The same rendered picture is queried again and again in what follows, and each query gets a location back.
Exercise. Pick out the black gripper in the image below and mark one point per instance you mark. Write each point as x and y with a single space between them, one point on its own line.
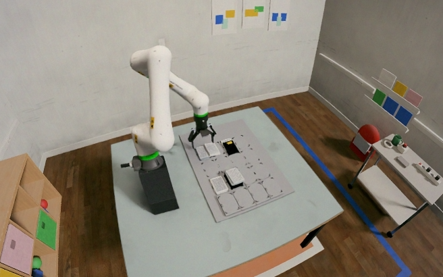
193 135

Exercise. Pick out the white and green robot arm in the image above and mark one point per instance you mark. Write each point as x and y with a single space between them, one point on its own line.
160 136

